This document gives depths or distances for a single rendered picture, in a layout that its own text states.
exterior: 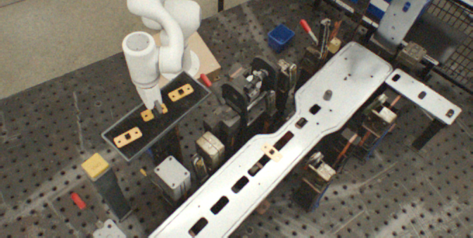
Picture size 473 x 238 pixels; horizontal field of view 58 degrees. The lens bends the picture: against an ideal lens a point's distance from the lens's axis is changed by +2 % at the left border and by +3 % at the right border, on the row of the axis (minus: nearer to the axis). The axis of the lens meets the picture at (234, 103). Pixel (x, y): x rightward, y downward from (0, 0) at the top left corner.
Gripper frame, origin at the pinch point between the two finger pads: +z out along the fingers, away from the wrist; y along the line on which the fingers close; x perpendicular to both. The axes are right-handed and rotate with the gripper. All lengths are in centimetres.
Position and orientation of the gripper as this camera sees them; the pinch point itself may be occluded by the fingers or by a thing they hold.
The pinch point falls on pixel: (152, 104)
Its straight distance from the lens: 140.0
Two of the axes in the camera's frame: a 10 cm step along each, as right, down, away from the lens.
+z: -0.5, 5.2, 8.5
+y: 5.1, 7.5, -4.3
